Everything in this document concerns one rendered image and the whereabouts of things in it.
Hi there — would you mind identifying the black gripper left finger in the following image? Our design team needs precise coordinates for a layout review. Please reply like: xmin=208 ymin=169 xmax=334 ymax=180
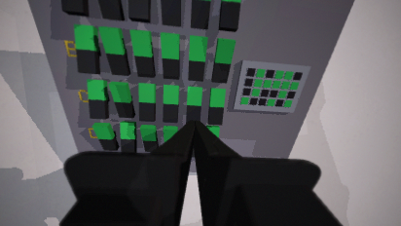
xmin=64 ymin=121 xmax=195 ymax=226

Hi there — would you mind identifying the grey switch panel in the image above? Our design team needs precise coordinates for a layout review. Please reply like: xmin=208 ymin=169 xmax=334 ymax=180
xmin=27 ymin=0 xmax=355 ymax=159

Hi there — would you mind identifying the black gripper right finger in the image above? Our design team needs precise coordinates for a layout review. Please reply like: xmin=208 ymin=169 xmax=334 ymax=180
xmin=194 ymin=121 xmax=322 ymax=226

